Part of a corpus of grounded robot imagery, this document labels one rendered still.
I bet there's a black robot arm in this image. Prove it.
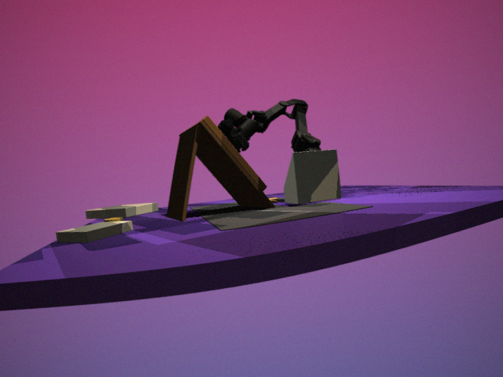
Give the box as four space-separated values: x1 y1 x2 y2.
218 99 321 153

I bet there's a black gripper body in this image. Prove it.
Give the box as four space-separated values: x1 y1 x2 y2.
227 126 250 151

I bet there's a yellow round disc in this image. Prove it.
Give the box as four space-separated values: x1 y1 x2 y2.
104 217 123 222

